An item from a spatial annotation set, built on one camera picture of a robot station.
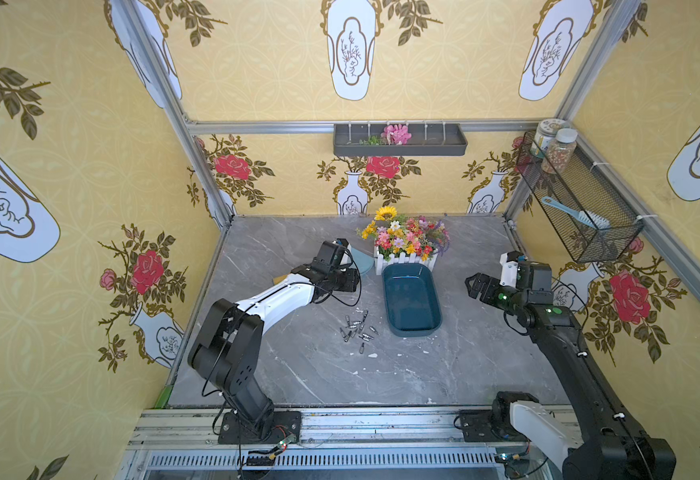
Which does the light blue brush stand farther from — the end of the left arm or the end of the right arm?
the end of the left arm

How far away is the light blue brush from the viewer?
69cm

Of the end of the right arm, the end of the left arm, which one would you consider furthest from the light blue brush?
the end of the left arm
